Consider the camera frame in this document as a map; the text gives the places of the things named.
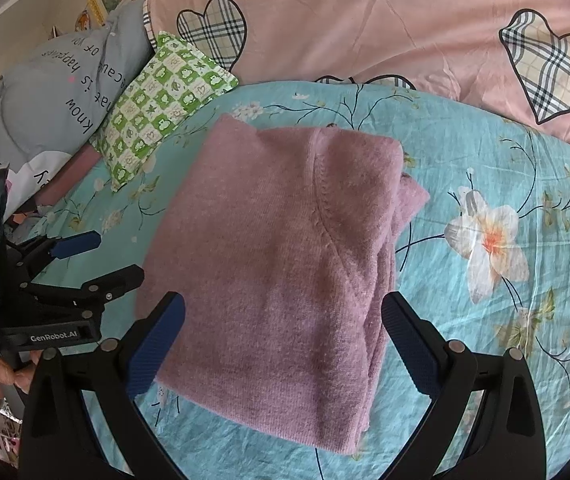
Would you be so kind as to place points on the green checked pillow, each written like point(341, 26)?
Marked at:
point(160, 95)

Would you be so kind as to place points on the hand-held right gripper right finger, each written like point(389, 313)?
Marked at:
point(415, 350)

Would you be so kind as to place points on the pink quilt with plaid hearts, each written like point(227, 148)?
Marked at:
point(365, 20)

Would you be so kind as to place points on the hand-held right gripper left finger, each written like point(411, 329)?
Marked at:
point(155, 350)

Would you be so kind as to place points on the teal floral bedsheet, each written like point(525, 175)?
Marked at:
point(540, 170)

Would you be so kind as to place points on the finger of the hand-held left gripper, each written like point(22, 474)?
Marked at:
point(77, 245)
point(110, 285)

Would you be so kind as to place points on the dusty pink cloth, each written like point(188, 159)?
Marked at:
point(75, 175)

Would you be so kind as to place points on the pink knit sweater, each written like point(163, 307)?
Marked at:
point(275, 270)

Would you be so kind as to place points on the grey printed pillow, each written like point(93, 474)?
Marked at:
point(40, 90)

